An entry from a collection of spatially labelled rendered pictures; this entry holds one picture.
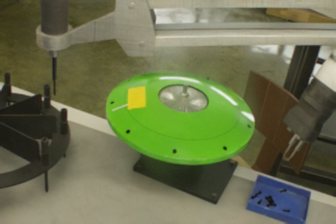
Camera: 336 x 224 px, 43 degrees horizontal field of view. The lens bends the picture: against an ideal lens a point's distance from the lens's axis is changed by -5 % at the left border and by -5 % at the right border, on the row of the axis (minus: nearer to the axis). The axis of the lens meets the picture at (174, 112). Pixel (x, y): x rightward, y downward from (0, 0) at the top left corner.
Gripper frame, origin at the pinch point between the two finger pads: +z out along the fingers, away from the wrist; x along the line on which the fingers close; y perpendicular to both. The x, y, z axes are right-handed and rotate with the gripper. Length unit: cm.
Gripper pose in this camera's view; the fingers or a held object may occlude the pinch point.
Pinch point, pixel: (286, 158)
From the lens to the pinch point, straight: 97.7
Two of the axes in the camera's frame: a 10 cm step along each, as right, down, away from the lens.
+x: 4.9, 5.5, -6.7
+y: -7.0, -2.1, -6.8
